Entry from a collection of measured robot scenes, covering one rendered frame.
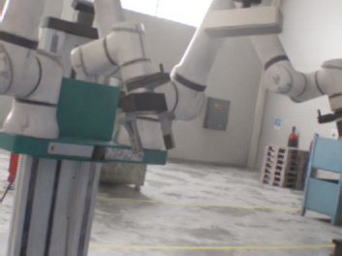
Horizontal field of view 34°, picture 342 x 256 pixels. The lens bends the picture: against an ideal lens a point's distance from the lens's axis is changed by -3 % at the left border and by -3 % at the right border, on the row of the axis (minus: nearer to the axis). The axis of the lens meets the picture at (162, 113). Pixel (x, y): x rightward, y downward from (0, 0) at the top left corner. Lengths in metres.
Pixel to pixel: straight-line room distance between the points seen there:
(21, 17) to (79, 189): 0.80
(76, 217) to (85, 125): 0.37
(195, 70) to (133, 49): 0.75
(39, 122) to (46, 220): 0.52
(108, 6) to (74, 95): 0.48
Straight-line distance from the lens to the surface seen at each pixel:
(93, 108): 2.15
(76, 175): 2.25
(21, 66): 1.72
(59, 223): 2.27
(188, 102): 2.24
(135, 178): 9.96
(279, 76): 1.77
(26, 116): 1.85
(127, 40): 1.51
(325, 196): 10.10
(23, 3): 1.72
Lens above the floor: 1.53
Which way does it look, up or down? 1 degrees down
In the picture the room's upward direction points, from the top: 9 degrees clockwise
